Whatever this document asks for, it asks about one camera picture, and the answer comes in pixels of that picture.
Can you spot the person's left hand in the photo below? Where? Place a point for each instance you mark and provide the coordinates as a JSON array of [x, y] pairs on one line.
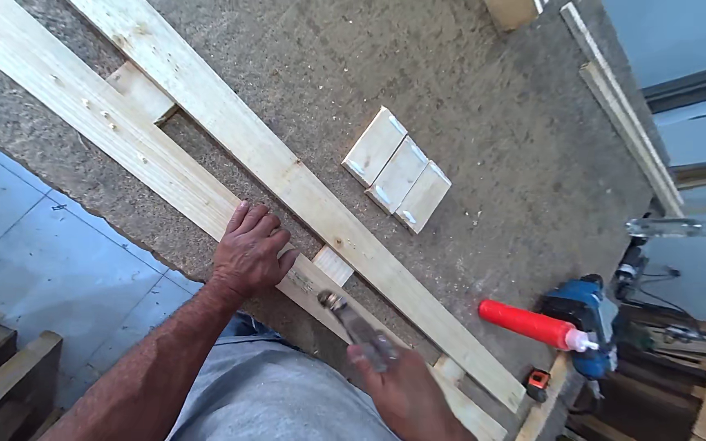
[[246, 257]]

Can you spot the person's right hand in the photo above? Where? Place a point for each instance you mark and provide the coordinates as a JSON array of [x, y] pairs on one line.
[[411, 392]]

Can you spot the person's right fingers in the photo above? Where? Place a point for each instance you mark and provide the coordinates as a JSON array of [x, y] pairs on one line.
[[405, 357]]

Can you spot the person's left little finger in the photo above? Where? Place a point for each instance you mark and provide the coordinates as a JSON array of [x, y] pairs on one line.
[[237, 217]]

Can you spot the person's left ring finger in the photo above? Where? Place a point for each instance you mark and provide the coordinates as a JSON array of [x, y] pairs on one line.
[[254, 217]]

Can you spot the person's right thumb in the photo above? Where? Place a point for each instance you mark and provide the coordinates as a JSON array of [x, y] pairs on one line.
[[361, 362]]

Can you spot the person's left middle finger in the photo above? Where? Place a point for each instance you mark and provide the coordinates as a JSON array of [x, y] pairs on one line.
[[267, 225]]

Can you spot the person's left index finger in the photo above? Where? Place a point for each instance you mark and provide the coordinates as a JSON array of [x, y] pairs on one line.
[[279, 239]]

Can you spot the person's left thumb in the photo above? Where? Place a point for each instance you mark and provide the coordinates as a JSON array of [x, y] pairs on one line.
[[288, 262]]

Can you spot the metal hammer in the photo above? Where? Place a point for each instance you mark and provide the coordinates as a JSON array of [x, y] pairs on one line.
[[356, 324]]

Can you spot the long wooden plank with streaks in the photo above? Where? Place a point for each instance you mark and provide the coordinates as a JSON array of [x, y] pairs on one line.
[[175, 184]]

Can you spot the person's left forearm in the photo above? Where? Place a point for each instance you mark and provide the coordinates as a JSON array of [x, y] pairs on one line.
[[157, 361]]

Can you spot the short wooden crosspiece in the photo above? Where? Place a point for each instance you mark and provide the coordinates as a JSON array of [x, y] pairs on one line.
[[333, 266], [449, 370], [140, 90]]

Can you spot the long pale wooden plank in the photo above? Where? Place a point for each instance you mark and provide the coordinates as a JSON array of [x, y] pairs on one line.
[[304, 184]]

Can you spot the person's body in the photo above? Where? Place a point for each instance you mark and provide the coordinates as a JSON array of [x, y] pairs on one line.
[[273, 392]]

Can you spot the red glue bottle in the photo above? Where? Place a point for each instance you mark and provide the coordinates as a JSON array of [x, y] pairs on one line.
[[524, 322]]

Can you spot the small board with white glue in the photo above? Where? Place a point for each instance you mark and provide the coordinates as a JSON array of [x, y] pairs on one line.
[[398, 176], [374, 147], [424, 197]]

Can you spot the orange black tape measure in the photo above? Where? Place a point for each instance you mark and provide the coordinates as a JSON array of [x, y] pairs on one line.
[[537, 384]]

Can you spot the narrow wooden board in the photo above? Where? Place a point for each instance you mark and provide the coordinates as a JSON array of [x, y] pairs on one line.
[[548, 401]]

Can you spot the blue power tool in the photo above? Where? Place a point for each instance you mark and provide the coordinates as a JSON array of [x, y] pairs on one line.
[[583, 312]]

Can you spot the black power tool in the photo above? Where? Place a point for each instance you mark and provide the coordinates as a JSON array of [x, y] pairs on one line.
[[629, 269]]

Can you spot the stack of wooden beams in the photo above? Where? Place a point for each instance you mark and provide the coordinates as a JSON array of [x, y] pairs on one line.
[[7, 380]]

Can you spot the brown wooden block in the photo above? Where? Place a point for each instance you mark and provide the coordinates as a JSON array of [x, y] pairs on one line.
[[510, 12]]

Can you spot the long thin wooden strip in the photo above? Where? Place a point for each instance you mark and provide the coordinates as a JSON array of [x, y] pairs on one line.
[[616, 95]]

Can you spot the dark grey rail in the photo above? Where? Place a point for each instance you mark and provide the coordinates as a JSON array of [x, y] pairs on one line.
[[696, 86]]

